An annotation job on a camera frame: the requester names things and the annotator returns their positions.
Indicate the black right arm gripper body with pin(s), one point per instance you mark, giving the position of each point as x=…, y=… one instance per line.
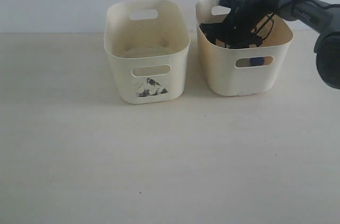
x=240, y=28

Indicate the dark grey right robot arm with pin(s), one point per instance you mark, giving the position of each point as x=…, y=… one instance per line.
x=323, y=18

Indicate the blue ball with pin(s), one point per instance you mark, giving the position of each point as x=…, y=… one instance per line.
x=257, y=61

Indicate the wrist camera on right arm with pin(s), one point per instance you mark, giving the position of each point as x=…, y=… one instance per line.
x=232, y=4

